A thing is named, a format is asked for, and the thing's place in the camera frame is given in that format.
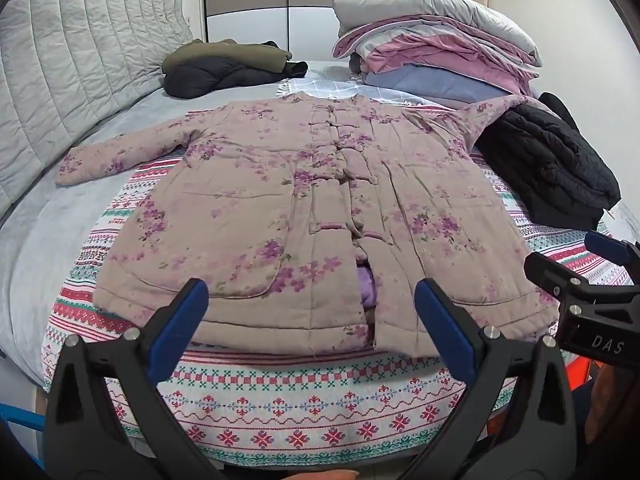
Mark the pink floral padded coat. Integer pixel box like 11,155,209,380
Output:
58,93,558,356

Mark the orange box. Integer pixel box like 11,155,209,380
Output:
565,356,602,390

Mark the black puffer jacket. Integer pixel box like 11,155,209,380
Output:
475,92,622,231

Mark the patterned knit blanket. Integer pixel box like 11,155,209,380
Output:
42,139,628,467

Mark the grey bed sheet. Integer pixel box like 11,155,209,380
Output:
1,84,278,387

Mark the stack of folded quilts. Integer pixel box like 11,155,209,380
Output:
332,0,542,107

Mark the blue checked throw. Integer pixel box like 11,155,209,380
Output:
276,78,408,105

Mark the olive and black jacket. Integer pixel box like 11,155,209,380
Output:
162,39,308,100

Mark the grey quilted headboard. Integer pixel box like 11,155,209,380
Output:
1,0,193,211

